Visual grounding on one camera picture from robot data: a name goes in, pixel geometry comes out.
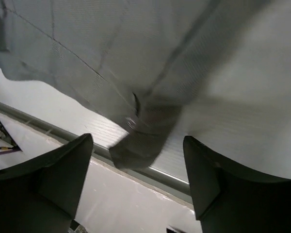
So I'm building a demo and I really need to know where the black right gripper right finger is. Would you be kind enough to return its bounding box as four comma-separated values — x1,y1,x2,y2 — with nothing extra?
183,136,291,233

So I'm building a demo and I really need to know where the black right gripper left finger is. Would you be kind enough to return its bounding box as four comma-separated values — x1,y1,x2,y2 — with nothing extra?
0,133,93,233

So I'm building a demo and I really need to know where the grey fabric skirt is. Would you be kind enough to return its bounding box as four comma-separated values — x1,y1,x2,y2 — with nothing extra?
0,0,291,168

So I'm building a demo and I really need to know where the white acrylic side panel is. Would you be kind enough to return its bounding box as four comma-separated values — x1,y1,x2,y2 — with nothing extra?
0,113,202,233

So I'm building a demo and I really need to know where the purple cable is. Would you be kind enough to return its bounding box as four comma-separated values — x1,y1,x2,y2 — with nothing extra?
0,150,20,157

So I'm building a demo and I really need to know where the grey aluminium table edge rail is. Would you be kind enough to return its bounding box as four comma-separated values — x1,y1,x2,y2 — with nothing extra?
0,102,190,196

